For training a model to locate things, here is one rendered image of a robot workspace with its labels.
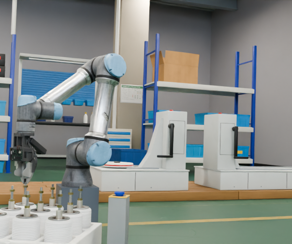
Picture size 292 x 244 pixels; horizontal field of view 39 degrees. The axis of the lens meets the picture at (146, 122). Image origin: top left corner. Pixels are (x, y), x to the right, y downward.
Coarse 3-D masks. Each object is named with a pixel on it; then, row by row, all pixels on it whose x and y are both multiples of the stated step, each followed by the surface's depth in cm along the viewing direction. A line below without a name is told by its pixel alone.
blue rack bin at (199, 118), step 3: (195, 114) 726; (198, 114) 714; (201, 114) 703; (204, 114) 691; (207, 114) 683; (195, 117) 727; (198, 117) 715; (201, 117) 705; (195, 120) 727; (198, 120) 716; (201, 120) 705; (195, 123) 727; (198, 123) 716; (201, 123) 705
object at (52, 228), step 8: (48, 224) 140; (56, 224) 139; (64, 224) 140; (72, 224) 144; (48, 232) 140; (56, 232) 139; (64, 232) 140; (72, 232) 145; (48, 240) 140; (56, 240) 139; (64, 240) 140
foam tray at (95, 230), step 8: (96, 224) 170; (88, 232) 155; (96, 232) 165; (0, 240) 140; (8, 240) 140; (16, 240) 140; (40, 240) 142; (72, 240) 143; (80, 240) 144; (88, 240) 154; (96, 240) 165
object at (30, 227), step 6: (18, 222) 142; (24, 222) 141; (30, 222) 142; (36, 222) 144; (12, 228) 144; (18, 228) 141; (24, 228) 141; (30, 228) 142; (36, 228) 144; (12, 234) 144; (18, 234) 141; (24, 234) 141; (30, 234) 142; (36, 234) 144; (24, 240) 141; (30, 240) 142
